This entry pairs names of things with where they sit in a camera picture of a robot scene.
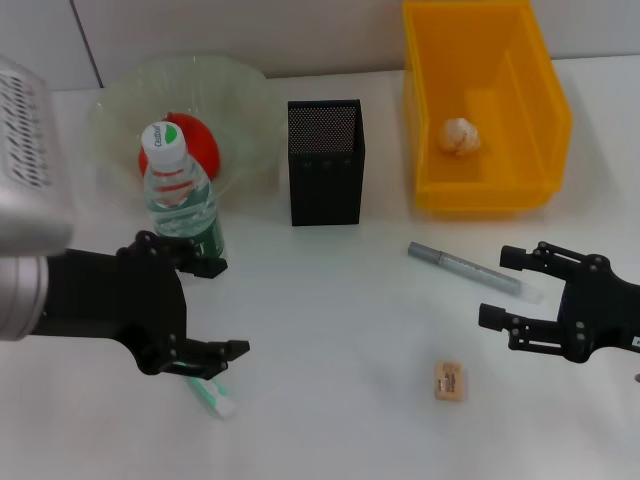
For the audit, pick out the green white pen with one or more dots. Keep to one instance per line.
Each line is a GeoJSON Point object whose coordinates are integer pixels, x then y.
{"type": "Point", "coordinates": [217, 402]}

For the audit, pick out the translucent wavy fruit plate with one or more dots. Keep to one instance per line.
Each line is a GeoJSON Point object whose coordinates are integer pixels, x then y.
{"type": "Point", "coordinates": [240, 100]}

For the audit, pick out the clear bottle green label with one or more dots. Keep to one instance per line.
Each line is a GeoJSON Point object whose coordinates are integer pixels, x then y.
{"type": "Point", "coordinates": [175, 210]}

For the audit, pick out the red-orange toy fruit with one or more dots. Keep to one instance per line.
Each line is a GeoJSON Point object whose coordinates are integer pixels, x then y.
{"type": "Point", "coordinates": [205, 145]}

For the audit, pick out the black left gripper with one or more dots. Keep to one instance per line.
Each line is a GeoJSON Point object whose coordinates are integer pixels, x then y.
{"type": "Point", "coordinates": [115, 300]}

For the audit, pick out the yellow plastic bin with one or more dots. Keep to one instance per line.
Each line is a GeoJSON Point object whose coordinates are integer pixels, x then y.
{"type": "Point", "coordinates": [500, 195]}

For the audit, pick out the paper ball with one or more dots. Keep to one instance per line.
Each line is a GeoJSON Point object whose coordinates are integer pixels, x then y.
{"type": "Point", "coordinates": [460, 137]}

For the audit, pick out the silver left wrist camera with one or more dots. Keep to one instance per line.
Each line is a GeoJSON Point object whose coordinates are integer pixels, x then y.
{"type": "Point", "coordinates": [30, 200]}

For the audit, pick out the beige eraser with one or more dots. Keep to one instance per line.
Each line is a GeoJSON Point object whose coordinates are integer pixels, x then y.
{"type": "Point", "coordinates": [450, 381]}

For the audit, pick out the silver marker pen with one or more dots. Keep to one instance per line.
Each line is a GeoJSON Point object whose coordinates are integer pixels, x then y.
{"type": "Point", "coordinates": [470, 270]}

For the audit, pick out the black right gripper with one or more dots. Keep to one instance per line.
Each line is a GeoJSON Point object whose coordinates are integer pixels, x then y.
{"type": "Point", "coordinates": [600, 315]}

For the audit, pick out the black mesh pen holder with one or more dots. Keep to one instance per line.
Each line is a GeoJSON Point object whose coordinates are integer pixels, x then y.
{"type": "Point", "coordinates": [325, 185]}

